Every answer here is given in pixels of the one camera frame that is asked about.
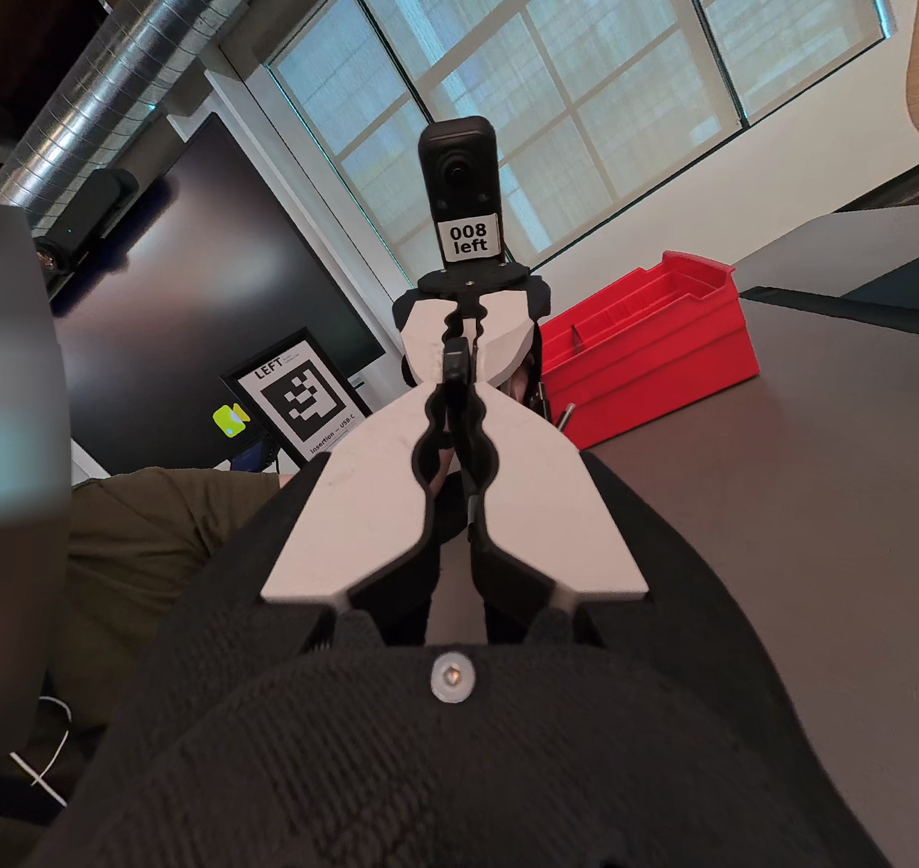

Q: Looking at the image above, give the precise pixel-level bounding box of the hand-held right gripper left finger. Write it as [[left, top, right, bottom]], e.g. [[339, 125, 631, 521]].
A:
[[260, 381, 440, 643]]

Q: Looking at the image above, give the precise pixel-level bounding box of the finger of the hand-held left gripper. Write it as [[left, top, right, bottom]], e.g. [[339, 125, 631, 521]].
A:
[[470, 291, 544, 386], [399, 297, 468, 386]]

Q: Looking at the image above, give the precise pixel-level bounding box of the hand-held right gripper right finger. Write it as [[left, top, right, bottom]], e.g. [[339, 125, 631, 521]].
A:
[[463, 380, 650, 643]]

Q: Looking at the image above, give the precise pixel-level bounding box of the dark grey usb hub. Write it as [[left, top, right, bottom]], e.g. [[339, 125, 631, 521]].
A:
[[442, 342, 475, 409]]

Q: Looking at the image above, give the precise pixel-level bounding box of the red plastic bin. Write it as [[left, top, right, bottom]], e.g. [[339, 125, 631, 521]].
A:
[[535, 250, 761, 451]]

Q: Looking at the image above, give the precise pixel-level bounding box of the person's left hand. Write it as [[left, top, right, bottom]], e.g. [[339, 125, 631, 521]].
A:
[[503, 358, 541, 409]]

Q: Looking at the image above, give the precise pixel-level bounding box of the black framed marker sign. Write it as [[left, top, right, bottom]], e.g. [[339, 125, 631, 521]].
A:
[[219, 327, 374, 465]]

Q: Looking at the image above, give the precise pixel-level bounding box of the large paned window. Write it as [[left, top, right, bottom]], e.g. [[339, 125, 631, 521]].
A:
[[266, 0, 895, 287]]

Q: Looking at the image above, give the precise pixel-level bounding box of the large black monitor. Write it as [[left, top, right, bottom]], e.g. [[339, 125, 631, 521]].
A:
[[50, 113, 389, 481]]

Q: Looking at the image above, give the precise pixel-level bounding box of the silver ventilation duct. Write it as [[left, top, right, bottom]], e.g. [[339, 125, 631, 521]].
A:
[[0, 0, 374, 201]]

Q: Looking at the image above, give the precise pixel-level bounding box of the black camera on mount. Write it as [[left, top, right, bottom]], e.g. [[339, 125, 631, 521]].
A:
[[25, 168, 141, 280]]

